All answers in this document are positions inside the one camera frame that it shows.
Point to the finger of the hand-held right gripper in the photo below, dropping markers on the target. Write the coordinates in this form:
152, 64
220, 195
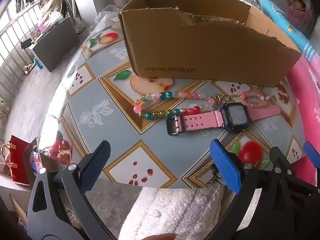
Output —
312, 155
276, 155

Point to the red gift bag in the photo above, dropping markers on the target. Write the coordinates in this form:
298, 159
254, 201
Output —
20, 160

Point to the blue pillow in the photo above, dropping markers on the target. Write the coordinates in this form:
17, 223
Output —
282, 17

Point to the white plastic bag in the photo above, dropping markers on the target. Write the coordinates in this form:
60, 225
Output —
105, 15

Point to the pink blanket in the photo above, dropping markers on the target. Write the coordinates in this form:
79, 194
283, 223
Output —
307, 92

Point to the blue plastic object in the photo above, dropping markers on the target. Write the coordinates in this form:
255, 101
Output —
38, 63

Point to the woven basket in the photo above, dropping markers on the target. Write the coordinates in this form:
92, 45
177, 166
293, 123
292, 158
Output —
53, 3

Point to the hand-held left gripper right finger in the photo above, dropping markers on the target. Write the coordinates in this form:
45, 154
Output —
225, 167

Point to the torn brown cardboard box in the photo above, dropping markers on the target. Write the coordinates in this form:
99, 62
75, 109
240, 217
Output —
200, 55

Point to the white fleece garment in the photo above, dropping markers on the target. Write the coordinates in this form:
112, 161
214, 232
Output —
175, 212

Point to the dark cabinet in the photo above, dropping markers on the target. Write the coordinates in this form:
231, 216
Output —
57, 45

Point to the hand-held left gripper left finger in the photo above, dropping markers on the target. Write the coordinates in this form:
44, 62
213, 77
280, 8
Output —
96, 162

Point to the person's left hand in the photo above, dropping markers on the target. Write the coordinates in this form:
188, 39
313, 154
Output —
160, 237

